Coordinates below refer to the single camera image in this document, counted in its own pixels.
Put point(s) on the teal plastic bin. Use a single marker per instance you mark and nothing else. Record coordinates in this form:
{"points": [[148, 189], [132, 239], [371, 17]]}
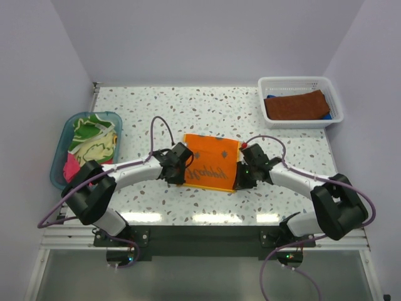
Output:
{"points": [[56, 173]]}

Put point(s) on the brown towel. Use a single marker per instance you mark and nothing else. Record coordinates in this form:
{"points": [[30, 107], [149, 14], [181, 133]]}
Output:
{"points": [[296, 106]]}

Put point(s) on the blue towel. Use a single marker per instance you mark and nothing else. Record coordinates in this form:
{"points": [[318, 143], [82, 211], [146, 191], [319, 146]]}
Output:
{"points": [[327, 117]]}

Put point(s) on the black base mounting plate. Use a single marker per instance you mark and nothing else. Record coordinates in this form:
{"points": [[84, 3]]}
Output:
{"points": [[195, 241]]}

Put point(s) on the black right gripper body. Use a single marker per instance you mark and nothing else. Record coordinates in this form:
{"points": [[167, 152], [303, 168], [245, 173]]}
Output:
{"points": [[247, 177]]}

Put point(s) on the pink towel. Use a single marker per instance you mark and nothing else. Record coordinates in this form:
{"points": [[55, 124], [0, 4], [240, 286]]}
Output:
{"points": [[71, 167]]}

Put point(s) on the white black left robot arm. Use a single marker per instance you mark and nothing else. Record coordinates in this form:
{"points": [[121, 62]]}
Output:
{"points": [[88, 195]]}

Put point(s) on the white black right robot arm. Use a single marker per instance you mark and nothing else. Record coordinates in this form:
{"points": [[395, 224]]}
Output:
{"points": [[337, 208]]}

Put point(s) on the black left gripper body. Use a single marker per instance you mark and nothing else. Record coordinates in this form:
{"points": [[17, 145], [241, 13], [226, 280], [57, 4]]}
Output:
{"points": [[178, 177]]}

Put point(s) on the white plastic mesh basket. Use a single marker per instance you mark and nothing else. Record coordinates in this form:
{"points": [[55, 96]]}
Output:
{"points": [[299, 102]]}

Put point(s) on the green patterned towel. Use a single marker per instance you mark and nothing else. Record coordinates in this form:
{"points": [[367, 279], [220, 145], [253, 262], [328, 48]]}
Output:
{"points": [[94, 139]]}

